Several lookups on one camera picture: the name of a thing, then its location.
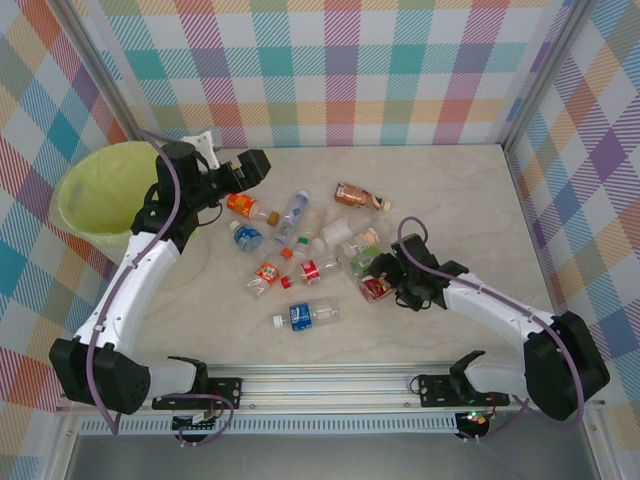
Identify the orange label bottle brown cap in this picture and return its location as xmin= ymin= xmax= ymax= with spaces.
xmin=225 ymin=192 xmax=281 ymax=227

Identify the white orange label bottle peach cap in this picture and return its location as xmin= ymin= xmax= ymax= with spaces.
xmin=341 ymin=227 xmax=384 ymax=259

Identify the clear bottle plain white label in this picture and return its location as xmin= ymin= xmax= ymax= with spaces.
xmin=312 ymin=215 xmax=374 ymax=251

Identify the white slotted cable duct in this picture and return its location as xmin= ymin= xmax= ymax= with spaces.
xmin=74 ymin=418 xmax=461 ymax=437

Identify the red label bottle red cap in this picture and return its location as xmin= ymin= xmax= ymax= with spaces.
xmin=279 ymin=253 xmax=352 ymax=290

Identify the aluminium mounting rail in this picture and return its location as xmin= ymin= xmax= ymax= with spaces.
xmin=149 ymin=363 xmax=512 ymax=412

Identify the tall clear bottle pale-blue label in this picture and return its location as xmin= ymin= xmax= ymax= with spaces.
xmin=271 ymin=188 xmax=312 ymax=250

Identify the grey metal panel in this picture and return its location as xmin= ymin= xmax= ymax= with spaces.
xmin=64 ymin=433 xmax=599 ymax=480

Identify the small blue label water bottle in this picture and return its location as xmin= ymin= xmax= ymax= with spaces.
xmin=228 ymin=221 xmax=267 ymax=254

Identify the brown label tea bottle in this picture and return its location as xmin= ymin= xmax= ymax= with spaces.
xmin=333 ymin=181 xmax=393 ymax=214

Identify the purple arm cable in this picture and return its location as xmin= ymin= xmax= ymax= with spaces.
xmin=397 ymin=216 xmax=586 ymax=444
xmin=85 ymin=130 xmax=182 ymax=435

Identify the green label bottle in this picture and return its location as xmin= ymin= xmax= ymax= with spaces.
xmin=346 ymin=249 xmax=385 ymax=279

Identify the small black circuit board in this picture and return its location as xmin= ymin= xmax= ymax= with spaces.
xmin=172 ymin=412 xmax=221 ymax=433

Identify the purple looped cable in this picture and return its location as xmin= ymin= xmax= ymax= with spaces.
xmin=162 ymin=393 xmax=237 ymax=448

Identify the circuit board with LED lights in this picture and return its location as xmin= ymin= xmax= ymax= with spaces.
xmin=457 ymin=409 xmax=490 ymax=429

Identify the blue label bottle white cap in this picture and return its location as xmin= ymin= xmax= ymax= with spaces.
xmin=272 ymin=298 xmax=342 ymax=334

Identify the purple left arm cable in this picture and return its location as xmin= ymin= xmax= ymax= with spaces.
xmin=85 ymin=130 xmax=182 ymax=435

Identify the aluminium frame post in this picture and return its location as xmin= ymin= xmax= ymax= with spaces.
xmin=58 ymin=0 xmax=151 ymax=149
xmin=499 ymin=0 xmax=600 ymax=149

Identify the round waste bin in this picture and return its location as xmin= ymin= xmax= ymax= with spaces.
xmin=49 ymin=141 xmax=164 ymax=250

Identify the crushed red label bottle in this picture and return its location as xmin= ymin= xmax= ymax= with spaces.
xmin=360 ymin=273 xmax=396 ymax=305

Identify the clear bottle green cap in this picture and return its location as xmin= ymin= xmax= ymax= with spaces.
xmin=294 ymin=205 xmax=329 ymax=254

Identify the thin black cable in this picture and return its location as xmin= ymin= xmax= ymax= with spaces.
xmin=394 ymin=293 xmax=427 ymax=313
xmin=197 ymin=197 xmax=225 ymax=227

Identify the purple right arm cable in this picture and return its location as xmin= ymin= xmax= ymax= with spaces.
xmin=397 ymin=216 xmax=586 ymax=444

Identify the bin with green liner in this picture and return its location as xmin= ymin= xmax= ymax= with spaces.
xmin=49 ymin=141 xmax=164 ymax=250

